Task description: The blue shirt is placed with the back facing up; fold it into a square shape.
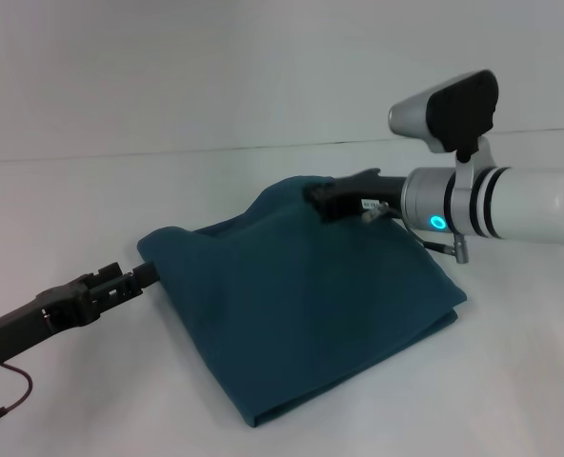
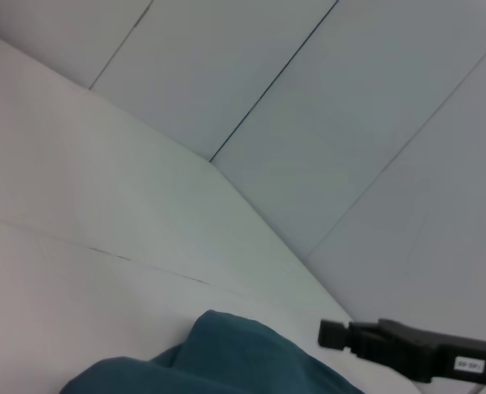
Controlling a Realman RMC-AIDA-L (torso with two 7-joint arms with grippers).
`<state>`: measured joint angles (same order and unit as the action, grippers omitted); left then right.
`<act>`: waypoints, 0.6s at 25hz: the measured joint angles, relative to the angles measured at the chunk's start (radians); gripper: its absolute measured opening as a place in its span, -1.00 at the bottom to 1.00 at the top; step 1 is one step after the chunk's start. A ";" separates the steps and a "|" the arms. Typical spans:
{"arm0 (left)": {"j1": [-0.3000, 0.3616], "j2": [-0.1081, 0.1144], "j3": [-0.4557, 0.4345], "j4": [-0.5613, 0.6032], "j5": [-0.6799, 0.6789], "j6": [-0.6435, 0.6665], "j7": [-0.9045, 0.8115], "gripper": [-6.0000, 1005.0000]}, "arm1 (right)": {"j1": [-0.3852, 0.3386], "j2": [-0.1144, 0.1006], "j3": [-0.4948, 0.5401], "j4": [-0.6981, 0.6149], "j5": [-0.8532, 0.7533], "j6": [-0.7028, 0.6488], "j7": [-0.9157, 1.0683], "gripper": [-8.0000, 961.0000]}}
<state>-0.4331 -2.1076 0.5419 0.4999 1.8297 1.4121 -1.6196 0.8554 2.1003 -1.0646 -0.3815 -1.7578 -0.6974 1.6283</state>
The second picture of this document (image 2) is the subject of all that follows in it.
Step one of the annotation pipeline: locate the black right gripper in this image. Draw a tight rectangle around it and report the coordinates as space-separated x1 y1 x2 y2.
318 318 486 385

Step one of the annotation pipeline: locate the teal blue shirt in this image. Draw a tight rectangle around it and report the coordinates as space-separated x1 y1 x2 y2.
58 309 365 394

